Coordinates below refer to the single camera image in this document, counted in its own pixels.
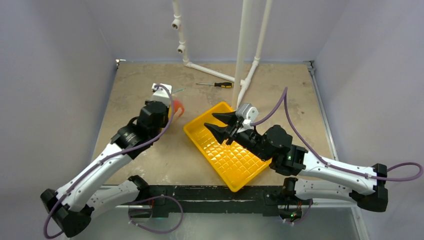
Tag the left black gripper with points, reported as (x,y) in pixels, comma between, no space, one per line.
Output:
(165,120)

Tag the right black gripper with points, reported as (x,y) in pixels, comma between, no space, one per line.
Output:
(233,129)

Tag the orange fruit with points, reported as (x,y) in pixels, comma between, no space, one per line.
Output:
(178,109)

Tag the clear zip top bag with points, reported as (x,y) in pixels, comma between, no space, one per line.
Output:
(174,97)

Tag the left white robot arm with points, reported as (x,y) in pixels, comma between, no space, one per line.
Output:
(74,205)

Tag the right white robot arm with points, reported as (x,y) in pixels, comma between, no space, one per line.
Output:
(308,176)

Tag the yellow plastic tray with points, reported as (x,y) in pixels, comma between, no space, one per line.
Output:
(235,165)

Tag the black yellow screwdriver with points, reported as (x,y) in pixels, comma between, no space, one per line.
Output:
(218,84)

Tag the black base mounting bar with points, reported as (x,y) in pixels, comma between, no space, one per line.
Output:
(266,200)

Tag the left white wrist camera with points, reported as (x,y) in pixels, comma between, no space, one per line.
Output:
(160,93)

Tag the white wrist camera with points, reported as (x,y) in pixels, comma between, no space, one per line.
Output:
(246,115)
(160,93)

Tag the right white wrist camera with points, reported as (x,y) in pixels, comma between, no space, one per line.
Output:
(246,115)

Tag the white pvc pipe frame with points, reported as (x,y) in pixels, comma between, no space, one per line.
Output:
(240,86)

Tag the aluminium rail frame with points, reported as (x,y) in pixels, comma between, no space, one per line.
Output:
(175,160)

